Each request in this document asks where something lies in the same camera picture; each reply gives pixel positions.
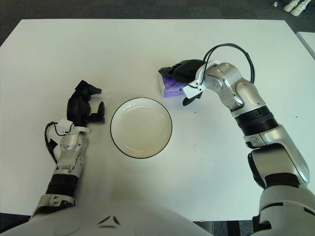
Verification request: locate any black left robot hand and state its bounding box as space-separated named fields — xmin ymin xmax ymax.
xmin=66 ymin=79 xmax=106 ymax=128

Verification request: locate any purple tissue paper pack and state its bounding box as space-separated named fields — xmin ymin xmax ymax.
xmin=157 ymin=73 xmax=185 ymax=99

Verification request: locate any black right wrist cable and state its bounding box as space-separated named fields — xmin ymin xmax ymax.
xmin=203 ymin=43 xmax=255 ymax=86

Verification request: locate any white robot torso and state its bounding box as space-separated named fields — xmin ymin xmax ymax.
xmin=0 ymin=198 xmax=197 ymax=236

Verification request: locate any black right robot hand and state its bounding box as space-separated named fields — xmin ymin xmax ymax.
xmin=158 ymin=59 xmax=206 ymax=106

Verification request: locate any white plate with black rim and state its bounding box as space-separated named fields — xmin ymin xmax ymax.
xmin=110 ymin=97 xmax=173 ymax=158

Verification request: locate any black table leg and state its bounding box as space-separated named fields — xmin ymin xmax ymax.
xmin=226 ymin=220 xmax=241 ymax=236

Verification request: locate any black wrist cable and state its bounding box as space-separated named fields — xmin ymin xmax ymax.
xmin=203 ymin=43 xmax=255 ymax=86
xmin=44 ymin=121 xmax=74 ymax=170

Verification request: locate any white shoe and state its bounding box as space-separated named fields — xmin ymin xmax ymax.
xmin=290 ymin=0 xmax=311 ymax=17
xmin=283 ymin=0 xmax=302 ymax=12

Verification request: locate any white neighbouring table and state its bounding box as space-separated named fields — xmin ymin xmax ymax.
xmin=296 ymin=31 xmax=315 ymax=60

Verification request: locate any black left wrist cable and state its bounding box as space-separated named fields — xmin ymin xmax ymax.
xmin=44 ymin=121 xmax=74 ymax=170

